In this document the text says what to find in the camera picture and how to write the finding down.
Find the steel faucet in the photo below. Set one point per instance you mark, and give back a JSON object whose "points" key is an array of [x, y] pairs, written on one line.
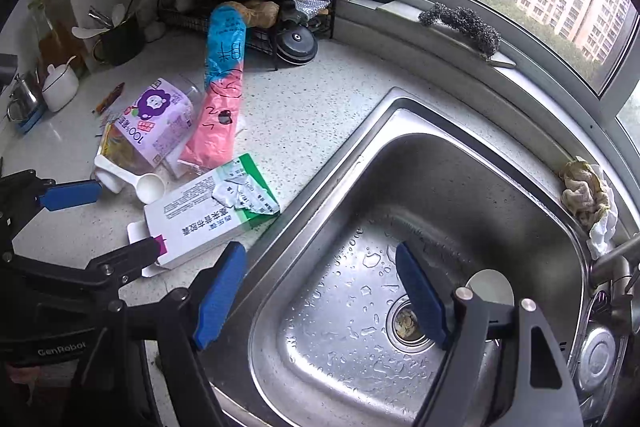
{"points": [[615, 257]]}

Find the blue pink plastic bag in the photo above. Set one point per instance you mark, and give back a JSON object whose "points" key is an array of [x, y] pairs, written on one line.
{"points": [[222, 57]]}

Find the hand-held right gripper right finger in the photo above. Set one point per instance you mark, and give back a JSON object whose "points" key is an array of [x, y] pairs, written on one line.
{"points": [[422, 297]]}

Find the steel wool scrubber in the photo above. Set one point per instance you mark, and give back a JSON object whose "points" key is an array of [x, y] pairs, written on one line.
{"points": [[460, 24]]}

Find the metal tongs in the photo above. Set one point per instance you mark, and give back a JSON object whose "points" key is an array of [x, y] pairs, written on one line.
{"points": [[100, 18]]}

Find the white sugar jar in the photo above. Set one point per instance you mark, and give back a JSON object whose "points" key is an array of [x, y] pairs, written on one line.
{"points": [[60, 89]]}

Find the stainless steel sink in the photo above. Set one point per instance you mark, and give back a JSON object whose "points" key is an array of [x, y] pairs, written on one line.
{"points": [[350, 232]]}

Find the white ceramic spoon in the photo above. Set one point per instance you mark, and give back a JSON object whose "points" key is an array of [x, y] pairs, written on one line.
{"points": [[118, 13], [87, 32]]}

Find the yellow snack wrapper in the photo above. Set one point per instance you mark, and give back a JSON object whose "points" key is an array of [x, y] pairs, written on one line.
{"points": [[112, 139]]}

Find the ginger root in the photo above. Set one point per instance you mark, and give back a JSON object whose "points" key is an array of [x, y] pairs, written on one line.
{"points": [[262, 12]]}

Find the white cup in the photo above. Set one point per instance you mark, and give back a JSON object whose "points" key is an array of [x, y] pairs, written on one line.
{"points": [[492, 284]]}

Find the dirty dish rag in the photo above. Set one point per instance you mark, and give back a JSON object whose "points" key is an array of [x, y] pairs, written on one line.
{"points": [[585, 192]]}

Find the black round lid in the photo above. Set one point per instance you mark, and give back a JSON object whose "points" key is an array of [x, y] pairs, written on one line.
{"points": [[296, 44]]}

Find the steel teapot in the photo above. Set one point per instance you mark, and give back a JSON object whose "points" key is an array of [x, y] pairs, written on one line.
{"points": [[25, 99]]}

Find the blue round tray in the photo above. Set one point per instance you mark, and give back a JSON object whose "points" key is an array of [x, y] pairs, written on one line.
{"points": [[35, 124]]}

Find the black mug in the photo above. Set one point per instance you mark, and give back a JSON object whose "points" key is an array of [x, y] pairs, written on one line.
{"points": [[122, 44]]}

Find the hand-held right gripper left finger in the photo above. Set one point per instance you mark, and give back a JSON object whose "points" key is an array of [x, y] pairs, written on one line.
{"points": [[220, 292]]}

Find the glass oil carafe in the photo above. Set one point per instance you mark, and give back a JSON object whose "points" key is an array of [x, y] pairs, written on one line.
{"points": [[55, 47]]}

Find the clear jar purple label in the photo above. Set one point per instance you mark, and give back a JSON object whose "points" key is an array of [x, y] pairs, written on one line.
{"points": [[160, 117]]}

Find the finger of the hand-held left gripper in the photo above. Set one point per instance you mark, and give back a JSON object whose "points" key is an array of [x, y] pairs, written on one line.
{"points": [[130, 259], [70, 195]]}

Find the white green medicine box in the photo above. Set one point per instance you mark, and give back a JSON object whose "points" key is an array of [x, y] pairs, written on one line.
{"points": [[200, 217]]}

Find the white plastic scoop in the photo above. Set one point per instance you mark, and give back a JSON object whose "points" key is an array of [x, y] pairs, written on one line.
{"points": [[152, 187]]}

